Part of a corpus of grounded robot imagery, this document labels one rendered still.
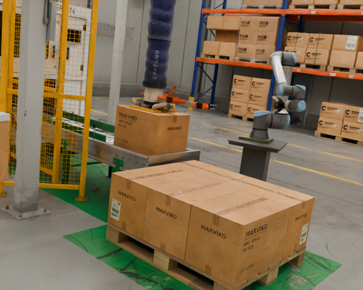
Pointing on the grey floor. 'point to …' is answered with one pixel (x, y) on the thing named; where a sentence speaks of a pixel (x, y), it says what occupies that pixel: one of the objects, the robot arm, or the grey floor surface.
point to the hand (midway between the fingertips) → (271, 105)
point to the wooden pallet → (170, 267)
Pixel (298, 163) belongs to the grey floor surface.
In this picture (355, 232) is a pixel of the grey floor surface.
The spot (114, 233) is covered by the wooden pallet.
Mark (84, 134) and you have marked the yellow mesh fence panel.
